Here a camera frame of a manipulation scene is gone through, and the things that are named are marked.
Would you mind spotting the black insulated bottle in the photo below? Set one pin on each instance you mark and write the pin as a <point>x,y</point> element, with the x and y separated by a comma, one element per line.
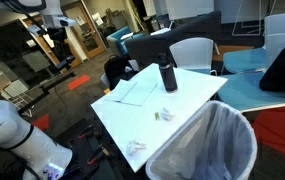
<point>168,75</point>

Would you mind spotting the grey bin with clear liner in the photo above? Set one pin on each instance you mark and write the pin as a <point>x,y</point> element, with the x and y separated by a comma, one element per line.
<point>212,143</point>

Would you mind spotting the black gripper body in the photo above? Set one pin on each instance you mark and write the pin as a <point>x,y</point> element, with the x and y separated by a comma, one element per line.
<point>57,34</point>

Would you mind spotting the white square table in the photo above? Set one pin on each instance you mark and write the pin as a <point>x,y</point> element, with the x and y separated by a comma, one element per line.
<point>142,123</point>

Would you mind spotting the wide flat white sheet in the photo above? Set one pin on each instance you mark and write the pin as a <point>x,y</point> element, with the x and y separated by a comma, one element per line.
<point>142,93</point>

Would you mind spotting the blue seat chair white back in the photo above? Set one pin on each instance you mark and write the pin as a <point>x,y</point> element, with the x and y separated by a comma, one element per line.
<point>248,58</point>

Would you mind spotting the dark grey sofa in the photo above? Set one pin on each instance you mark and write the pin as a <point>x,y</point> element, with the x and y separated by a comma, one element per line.
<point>188,30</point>

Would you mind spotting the large crumpled white paper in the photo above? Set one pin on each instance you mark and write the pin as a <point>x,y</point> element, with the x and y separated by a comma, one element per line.
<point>135,146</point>

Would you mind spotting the black tripod stand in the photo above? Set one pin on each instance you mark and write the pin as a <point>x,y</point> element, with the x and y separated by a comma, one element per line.
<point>48,87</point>

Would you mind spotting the teal armchair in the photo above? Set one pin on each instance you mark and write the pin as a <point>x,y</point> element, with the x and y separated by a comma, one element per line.
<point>120,38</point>

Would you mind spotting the white plastic chair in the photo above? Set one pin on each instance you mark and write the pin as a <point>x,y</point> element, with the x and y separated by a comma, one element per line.
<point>192,53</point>

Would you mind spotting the narrow flat white sheet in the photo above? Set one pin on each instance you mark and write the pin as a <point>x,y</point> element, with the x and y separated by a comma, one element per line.
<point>120,90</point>

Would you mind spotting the white board panel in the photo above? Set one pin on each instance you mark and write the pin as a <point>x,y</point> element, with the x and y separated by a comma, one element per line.
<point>188,8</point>

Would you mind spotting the small white paper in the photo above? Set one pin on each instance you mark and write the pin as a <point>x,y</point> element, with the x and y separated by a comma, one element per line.
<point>167,114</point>

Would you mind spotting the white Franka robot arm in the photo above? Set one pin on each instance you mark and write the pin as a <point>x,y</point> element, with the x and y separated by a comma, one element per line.
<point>2,128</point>

